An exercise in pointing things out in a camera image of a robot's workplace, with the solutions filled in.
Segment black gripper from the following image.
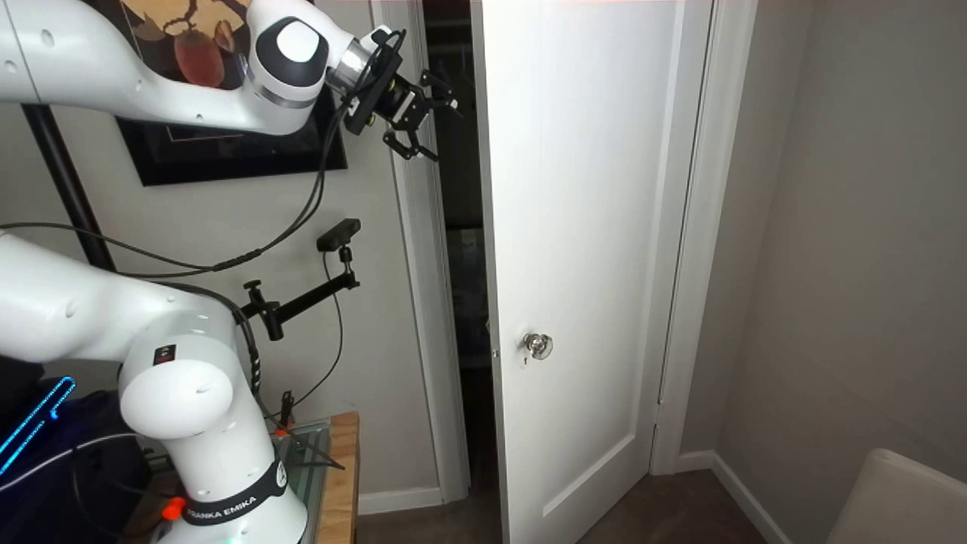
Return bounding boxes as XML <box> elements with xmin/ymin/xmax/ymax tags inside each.
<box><xmin>382</xmin><ymin>66</ymin><xmax>463</xmax><ymax>168</ymax></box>

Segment white closet door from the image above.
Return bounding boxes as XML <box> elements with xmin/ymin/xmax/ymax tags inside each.
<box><xmin>467</xmin><ymin>0</ymin><xmax>693</xmax><ymax>544</ymax></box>

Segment silver door knob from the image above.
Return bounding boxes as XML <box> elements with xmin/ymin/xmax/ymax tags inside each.
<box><xmin>517</xmin><ymin>331</ymin><xmax>558</xmax><ymax>368</ymax></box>

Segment black table clamp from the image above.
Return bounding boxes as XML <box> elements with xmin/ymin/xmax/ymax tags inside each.
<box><xmin>272</xmin><ymin>387</ymin><xmax>305</xmax><ymax>441</ymax></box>

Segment wooden table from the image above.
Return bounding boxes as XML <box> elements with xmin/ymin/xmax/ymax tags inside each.
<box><xmin>299</xmin><ymin>407</ymin><xmax>362</xmax><ymax>544</ymax></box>

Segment black vertical pole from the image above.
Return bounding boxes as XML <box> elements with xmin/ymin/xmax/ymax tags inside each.
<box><xmin>19</xmin><ymin>101</ymin><xmax>122</xmax><ymax>276</ymax></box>

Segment clear glass plate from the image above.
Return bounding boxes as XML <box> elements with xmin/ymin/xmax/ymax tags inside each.
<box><xmin>262</xmin><ymin>422</ymin><xmax>335</xmax><ymax>523</ymax></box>

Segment white baseboard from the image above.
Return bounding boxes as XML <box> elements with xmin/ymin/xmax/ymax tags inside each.
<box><xmin>672</xmin><ymin>447</ymin><xmax>794</xmax><ymax>544</ymax></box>
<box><xmin>354</xmin><ymin>483</ymin><xmax>448</xmax><ymax>520</ymax></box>

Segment small orange object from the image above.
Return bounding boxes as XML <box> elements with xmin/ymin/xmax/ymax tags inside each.
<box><xmin>157</xmin><ymin>492</ymin><xmax>193</xmax><ymax>526</ymax></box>

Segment black bag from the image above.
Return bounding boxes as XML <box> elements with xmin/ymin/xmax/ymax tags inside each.
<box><xmin>0</xmin><ymin>387</ymin><xmax>157</xmax><ymax>544</ymax></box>

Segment blue lit device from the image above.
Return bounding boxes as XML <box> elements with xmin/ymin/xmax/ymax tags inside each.
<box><xmin>0</xmin><ymin>373</ymin><xmax>83</xmax><ymax>479</ymax></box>

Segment white chair corner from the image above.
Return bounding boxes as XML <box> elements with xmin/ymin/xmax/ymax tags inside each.
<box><xmin>822</xmin><ymin>446</ymin><xmax>967</xmax><ymax>544</ymax></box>

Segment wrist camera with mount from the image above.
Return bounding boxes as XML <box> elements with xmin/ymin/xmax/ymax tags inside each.
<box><xmin>342</xmin><ymin>25</ymin><xmax>407</xmax><ymax>139</ymax></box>

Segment black external camera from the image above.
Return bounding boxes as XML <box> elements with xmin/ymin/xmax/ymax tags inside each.
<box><xmin>315</xmin><ymin>214</ymin><xmax>366</xmax><ymax>258</ymax></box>

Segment black framed wall picture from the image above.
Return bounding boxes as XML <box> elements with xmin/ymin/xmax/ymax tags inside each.
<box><xmin>84</xmin><ymin>0</ymin><xmax>350</xmax><ymax>190</ymax></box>

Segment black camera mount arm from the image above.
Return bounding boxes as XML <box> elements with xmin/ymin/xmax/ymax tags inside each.
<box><xmin>236</xmin><ymin>244</ymin><xmax>362</xmax><ymax>346</ymax></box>

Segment thin black camera cable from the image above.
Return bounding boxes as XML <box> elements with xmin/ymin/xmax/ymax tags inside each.
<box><xmin>287</xmin><ymin>252</ymin><xmax>350</xmax><ymax>407</ymax></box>

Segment thick black cable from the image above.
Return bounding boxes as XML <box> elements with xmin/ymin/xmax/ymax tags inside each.
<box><xmin>0</xmin><ymin>93</ymin><xmax>348</xmax><ymax>280</ymax></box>

